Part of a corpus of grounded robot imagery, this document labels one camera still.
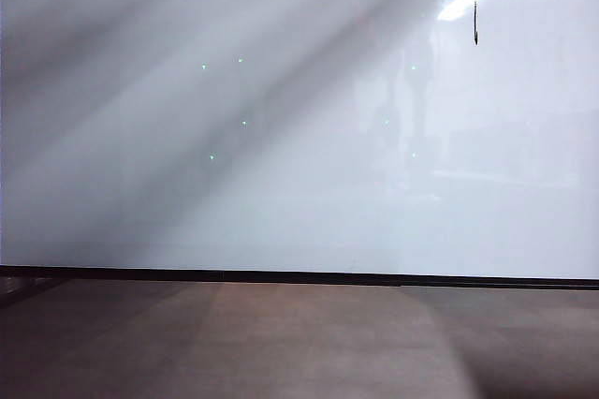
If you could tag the white glossy whiteboard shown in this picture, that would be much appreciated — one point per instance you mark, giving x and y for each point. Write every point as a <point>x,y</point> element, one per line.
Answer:
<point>187,160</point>

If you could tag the black marker stroke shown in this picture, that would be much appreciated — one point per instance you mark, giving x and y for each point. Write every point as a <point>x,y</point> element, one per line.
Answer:
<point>475,19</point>

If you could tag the black whiteboard frame strip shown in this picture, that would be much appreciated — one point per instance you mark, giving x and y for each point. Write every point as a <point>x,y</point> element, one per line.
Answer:
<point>281,276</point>

